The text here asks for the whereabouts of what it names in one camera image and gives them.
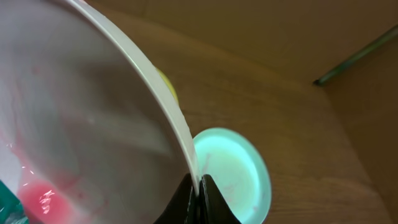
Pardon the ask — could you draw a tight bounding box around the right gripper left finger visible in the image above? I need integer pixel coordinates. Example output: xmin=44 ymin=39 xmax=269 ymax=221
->
xmin=154 ymin=174 xmax=197 ymax=224

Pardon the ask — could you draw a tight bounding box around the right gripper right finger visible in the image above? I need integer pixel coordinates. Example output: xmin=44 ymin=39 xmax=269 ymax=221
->
xmin=199 ymin=174 xmax=241 ymax=224

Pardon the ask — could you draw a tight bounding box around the light blue plate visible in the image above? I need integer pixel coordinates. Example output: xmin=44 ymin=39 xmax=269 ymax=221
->
xmin=193 ymin=128 xmax=272 ymax=224

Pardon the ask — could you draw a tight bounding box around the pink-white plate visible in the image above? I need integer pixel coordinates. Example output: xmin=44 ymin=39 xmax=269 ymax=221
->
xmin=1 ymin=1 xmax=199 ymax=223

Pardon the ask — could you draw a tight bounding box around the yellow-green plate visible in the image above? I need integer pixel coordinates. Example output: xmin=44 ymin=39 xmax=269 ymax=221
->
xmin=156 ymin=68 xmax=179 ymax=104

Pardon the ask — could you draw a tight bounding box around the teal plastic tray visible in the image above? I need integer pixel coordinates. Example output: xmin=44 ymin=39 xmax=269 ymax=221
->
xmin=0 ymin=182 xmax=29 ymax=224

